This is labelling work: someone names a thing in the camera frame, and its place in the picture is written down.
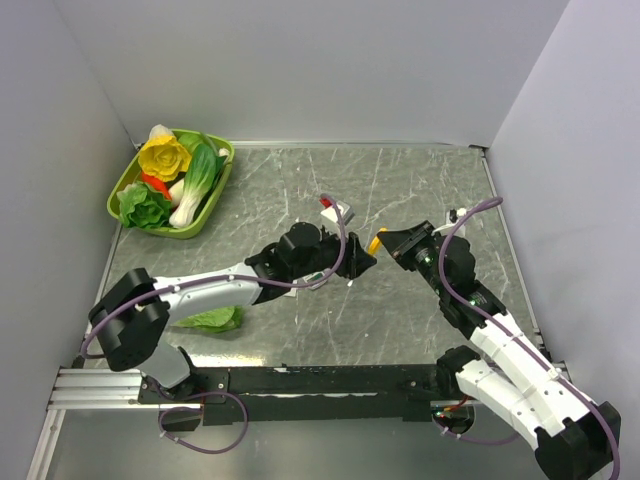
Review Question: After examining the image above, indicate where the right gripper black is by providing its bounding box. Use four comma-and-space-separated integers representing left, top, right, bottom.
378, 220, 449, 298

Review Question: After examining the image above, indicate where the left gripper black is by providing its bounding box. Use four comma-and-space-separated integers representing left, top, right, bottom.
291, 223, 377, 280

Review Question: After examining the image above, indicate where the yellow handled screwdriver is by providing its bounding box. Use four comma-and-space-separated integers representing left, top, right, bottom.
367, 236, 381, 256

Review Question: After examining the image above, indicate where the white remote control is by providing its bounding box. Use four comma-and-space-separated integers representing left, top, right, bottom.
293, 269, 330, 290

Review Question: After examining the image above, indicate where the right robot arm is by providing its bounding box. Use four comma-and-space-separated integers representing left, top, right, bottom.
376, 221, 621, 479

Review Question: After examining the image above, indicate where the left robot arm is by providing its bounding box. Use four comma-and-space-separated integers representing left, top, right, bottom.
86, 222, 377, 402

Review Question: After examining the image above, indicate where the loose green cabbage leaf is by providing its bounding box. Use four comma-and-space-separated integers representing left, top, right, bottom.
173, 307, 243, 334

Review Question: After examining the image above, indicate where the toy bok choy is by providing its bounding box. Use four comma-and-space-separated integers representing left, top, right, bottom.
169, 144, 218, 228

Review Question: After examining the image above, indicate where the red toy pepper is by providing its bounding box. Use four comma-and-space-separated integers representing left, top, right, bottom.
139, 172, 172, 201

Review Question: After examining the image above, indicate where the yellow toy cabbage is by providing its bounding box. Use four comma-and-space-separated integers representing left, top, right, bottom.
138, 135, 192, 182

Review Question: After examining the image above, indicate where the green toy lettuce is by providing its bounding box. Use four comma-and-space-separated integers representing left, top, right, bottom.
116, 181, 171, 230

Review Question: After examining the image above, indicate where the white toy vegetable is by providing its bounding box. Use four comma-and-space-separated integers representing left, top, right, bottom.
148, 124, 174, 141

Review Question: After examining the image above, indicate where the green plastic basket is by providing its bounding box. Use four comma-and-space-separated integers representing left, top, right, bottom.
107, 124, 234, 239

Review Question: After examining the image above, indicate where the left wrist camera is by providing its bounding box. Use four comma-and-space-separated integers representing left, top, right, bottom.
320, 198, 355, 233

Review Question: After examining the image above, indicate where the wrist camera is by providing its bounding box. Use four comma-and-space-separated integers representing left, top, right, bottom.
320, 198, 355, 233
447, 207, 468, 225

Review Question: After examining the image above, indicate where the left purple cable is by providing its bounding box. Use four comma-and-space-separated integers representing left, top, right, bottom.
79, 192, 349, 359

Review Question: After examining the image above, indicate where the purple cable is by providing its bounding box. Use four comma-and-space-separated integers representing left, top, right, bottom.
79, 192, 349, 359
437, 196, 624, 480

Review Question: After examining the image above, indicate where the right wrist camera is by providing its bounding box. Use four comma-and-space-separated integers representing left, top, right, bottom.
447, 207, 468, 225

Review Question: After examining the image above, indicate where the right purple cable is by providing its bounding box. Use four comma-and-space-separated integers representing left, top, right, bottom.
437, 196, 624, 480

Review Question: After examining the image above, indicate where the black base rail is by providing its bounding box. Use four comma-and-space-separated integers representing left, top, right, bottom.
138, 364, 463, 426

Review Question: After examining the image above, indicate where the aluminium frame rail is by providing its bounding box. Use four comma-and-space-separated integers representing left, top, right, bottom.
47, 367, 146, 411

